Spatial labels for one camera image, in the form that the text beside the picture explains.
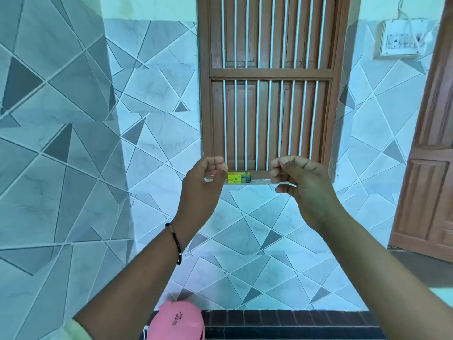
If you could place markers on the person's right hand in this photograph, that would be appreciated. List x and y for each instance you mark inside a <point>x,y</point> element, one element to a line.
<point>311,194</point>

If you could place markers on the person's right forearm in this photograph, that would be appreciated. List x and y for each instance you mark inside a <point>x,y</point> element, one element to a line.
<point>382,279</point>

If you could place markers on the person's left fingers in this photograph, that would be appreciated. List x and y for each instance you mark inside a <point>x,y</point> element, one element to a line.
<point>214,165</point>

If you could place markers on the person's left forearm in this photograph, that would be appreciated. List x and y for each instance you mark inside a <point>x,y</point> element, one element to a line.
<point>141,283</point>

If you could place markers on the brown wooden door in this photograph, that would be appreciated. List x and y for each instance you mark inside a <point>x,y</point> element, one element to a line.
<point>428,173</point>

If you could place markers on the person's left hand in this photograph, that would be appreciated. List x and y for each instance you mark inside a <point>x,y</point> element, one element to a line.
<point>198,194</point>

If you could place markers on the small yellow green box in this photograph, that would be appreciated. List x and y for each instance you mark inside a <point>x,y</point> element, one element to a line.
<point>239,177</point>

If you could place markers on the white wall switchboard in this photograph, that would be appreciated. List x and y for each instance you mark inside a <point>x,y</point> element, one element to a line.
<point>401,38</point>

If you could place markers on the person's right fingers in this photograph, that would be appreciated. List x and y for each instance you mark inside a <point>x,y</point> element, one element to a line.
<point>283,173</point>

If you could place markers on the brown wooden barred window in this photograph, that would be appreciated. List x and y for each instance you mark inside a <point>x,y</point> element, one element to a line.
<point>272,74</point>

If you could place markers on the light green sleeve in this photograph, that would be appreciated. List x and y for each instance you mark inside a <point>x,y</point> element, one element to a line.
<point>76,332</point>

